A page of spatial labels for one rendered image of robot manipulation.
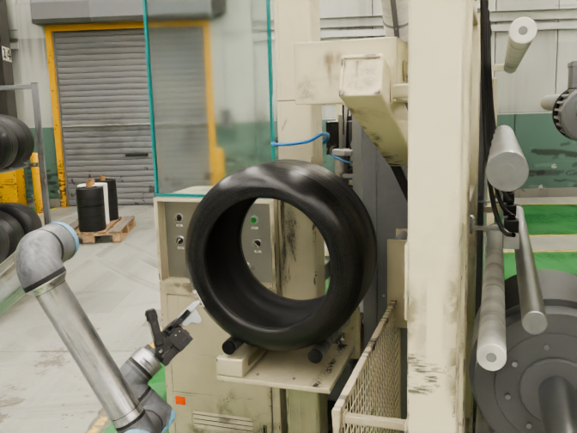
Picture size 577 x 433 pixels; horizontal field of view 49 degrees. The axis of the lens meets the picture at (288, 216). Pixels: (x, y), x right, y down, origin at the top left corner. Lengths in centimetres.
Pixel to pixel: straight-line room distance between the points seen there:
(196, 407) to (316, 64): 187
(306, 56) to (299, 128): 68
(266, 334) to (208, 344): 92
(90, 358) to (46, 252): 30
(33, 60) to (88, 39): 103
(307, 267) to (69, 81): 979
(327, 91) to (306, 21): 70
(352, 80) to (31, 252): 93
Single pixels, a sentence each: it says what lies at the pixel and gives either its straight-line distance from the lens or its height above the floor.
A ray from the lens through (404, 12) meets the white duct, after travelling 261.
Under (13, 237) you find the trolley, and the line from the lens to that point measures 587.
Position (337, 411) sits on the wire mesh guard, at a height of 100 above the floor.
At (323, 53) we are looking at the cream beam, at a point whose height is 175.
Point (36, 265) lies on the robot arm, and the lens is 174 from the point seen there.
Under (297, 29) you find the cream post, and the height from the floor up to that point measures 189.
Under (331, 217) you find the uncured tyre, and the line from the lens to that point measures 178.
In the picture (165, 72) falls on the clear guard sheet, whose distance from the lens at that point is 274.
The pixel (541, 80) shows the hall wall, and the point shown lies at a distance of 1148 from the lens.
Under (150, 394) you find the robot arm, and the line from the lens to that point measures 195.
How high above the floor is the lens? 164
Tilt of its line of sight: 10 degrees down
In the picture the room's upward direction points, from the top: 2 degrees counter-clockwise
